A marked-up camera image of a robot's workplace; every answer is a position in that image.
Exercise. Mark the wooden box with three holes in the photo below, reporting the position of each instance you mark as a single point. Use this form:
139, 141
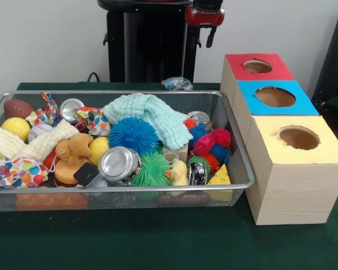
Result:
293, 191

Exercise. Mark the clear plastic bottle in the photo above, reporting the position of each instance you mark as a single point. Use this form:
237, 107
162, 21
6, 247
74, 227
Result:
177, 83

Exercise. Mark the cream waffle cloth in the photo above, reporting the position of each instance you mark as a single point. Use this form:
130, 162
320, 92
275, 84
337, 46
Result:
45, 140

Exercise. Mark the green spiky rubber ball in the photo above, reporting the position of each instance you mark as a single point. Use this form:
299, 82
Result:
153, 170

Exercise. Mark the mint green waffle cloth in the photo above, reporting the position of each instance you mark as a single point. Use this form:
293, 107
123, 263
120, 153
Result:
157, 118

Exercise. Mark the silver drink can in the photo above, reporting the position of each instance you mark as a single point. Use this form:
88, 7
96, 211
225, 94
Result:
118, 166

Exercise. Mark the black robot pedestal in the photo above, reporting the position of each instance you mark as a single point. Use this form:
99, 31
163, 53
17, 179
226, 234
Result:
115, 42

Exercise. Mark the dark green table cloth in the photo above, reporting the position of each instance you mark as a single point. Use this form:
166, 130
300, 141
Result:
157, 244

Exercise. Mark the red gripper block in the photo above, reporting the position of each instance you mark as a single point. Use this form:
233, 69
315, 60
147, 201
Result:
204, 19

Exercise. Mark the yellow cheese wedge toy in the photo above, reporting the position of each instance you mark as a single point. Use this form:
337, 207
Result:
221, 178

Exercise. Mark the white toy baseball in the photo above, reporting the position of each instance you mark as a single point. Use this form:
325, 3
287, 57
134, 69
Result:
40, 131

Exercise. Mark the yellow tennis ball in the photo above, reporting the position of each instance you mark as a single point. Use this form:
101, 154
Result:
15, 128

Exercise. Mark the blue spiky rubber ball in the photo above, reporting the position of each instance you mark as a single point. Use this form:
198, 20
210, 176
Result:
133, 135

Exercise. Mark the brown plush toy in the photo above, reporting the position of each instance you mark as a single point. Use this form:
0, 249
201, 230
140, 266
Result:
74, 147

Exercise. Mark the brown toy football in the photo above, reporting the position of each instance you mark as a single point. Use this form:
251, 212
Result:
18, 108

